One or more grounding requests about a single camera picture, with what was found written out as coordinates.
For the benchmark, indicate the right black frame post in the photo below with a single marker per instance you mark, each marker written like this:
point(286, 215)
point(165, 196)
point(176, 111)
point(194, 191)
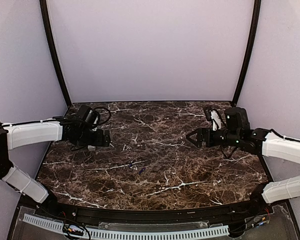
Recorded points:
point(248, 52)

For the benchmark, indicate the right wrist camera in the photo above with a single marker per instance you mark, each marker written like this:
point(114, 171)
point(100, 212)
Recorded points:
point(212, 115)

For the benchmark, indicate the left black frame post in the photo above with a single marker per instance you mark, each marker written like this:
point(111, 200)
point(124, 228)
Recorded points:
point(53, 51)

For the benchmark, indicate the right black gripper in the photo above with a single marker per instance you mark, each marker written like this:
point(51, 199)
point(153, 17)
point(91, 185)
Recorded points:
point(204, 137)

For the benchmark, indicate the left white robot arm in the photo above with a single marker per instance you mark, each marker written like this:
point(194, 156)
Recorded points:
point(15, 135)

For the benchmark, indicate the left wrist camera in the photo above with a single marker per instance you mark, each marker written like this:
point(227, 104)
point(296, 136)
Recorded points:
point(88, 115)

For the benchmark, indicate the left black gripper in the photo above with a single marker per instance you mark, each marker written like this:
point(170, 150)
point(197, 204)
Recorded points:
point(106, 138)

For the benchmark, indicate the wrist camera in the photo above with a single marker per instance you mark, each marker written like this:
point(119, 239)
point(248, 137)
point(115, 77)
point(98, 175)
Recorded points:
point(212, 115)
point(88, 115)

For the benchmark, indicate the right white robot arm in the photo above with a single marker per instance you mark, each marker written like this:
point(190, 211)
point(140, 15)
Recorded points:
point(259, 141)

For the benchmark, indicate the white remote control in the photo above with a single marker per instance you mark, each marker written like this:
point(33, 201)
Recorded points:
point(91, 148)

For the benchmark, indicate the black frame post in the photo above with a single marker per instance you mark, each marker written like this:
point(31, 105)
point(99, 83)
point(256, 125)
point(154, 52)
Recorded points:
point(248, 52)
point(53, 51)

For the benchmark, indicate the white slotted cable duct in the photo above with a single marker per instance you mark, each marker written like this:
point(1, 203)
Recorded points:
point(103, 234)

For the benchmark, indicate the black front table rail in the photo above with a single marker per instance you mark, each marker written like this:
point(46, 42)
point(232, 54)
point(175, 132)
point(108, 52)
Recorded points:
point(223, 214)

